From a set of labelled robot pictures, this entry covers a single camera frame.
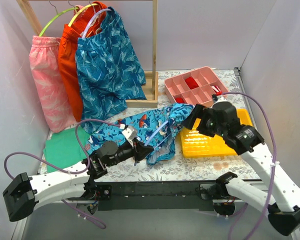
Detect floral table mat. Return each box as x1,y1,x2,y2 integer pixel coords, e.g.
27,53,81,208
37,69,268,183

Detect teal leaf print shorts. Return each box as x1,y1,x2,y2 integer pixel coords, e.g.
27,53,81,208
75,7,146,120

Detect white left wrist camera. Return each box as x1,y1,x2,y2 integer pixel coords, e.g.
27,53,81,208
119,124,138,147

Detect red white striped cloth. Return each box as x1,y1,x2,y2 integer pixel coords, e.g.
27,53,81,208
210,85,223,96

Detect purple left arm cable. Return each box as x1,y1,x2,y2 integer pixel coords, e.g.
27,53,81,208
3,118,127,230

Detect green hanger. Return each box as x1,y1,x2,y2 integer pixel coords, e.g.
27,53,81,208
38,6,80,38

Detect red rolled cloth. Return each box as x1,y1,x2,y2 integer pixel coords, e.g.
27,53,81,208
185,76,199,90

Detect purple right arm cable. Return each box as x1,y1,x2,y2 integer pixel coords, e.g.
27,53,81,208
221,91,277,240

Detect translucent white hanger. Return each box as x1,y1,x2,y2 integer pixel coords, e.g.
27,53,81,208
81,7,112,39

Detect yellow plastic tray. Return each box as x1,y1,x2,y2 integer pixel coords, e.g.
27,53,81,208
179,108,255,159

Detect yellow hanger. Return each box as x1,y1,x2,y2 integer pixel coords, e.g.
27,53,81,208
68,3,99,27

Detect pink patterned shorts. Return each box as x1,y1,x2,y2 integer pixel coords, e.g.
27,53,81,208
29,36,76,133

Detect blue shark print shorts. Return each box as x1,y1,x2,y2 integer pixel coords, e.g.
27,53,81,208
85,103,194,165

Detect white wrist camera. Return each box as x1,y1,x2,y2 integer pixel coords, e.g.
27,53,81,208
119,124,138,147
212,94,228,104

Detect pink divided organizer box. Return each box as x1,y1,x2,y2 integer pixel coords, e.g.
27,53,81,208
164,66,228,107

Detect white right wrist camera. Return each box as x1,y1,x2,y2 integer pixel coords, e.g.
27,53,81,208
212,94,228,104

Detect red cloth in corner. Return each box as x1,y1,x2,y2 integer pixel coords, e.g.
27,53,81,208
175,97,185,104

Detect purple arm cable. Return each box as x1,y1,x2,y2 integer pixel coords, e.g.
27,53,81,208
221,91,277,240
3,118,127,230

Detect wooden clothes rack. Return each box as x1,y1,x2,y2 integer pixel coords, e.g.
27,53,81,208
17,0,159,108

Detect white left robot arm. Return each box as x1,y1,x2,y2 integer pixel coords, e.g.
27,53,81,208
2,139,154,222

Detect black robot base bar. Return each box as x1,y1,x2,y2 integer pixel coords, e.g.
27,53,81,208
74,181,247,217

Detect orange shorts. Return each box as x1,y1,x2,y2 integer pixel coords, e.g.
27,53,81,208
58,1,107,122

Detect green folded cloth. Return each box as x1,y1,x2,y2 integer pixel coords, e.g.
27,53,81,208
43,128,86,169

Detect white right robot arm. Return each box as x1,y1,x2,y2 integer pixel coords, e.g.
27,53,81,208
181,100,300,236

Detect pale blue hanger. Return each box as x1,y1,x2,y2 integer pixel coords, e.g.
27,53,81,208
143,120,169,147

